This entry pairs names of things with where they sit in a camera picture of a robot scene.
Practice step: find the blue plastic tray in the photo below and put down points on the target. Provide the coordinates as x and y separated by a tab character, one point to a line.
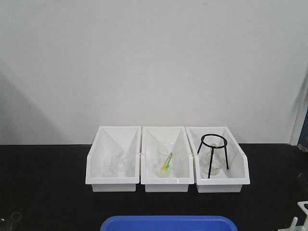
168	223

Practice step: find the middle white storage bin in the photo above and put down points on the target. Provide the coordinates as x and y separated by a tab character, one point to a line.
151	137

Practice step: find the left white storage bin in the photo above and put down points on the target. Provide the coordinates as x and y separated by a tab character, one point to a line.
108	141

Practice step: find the clear glass test tube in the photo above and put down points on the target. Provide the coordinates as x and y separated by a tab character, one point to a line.
15	219

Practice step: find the clear glass beaker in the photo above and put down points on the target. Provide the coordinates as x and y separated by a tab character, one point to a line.
5	225

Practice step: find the glassware in left bin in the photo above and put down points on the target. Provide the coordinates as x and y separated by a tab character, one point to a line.
118	165

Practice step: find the yellow plastic spatula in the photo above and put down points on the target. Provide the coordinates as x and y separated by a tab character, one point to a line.
164	165

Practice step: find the white storage bin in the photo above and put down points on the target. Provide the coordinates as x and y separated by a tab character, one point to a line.
151	137
228	180
108	141

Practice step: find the glass flask in right bin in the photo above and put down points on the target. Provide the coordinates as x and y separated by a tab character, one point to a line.
204	161

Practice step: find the clear beaker in middle bin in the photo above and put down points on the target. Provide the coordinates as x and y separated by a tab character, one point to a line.
163	150

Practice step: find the blue-grey pegboard drying rack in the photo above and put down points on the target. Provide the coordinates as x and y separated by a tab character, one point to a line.
303	139

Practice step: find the right white storage bin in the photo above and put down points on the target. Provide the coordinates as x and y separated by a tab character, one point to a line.
228	180

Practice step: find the green plastic spatula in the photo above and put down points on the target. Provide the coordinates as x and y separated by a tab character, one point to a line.
169	159

